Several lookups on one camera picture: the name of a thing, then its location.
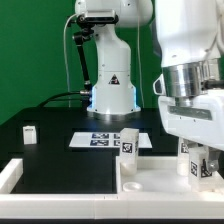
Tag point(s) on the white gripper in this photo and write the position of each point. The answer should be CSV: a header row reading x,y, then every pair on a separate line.
x,y
201,124

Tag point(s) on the white U-shaped obstacle fence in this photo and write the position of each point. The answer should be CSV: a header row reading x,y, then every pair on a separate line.
x,y
121,205

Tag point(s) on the white tag base sheet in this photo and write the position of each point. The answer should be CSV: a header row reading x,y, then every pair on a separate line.
x,y
95,139

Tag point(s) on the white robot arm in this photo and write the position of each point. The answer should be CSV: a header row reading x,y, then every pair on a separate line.
x,y
190,89

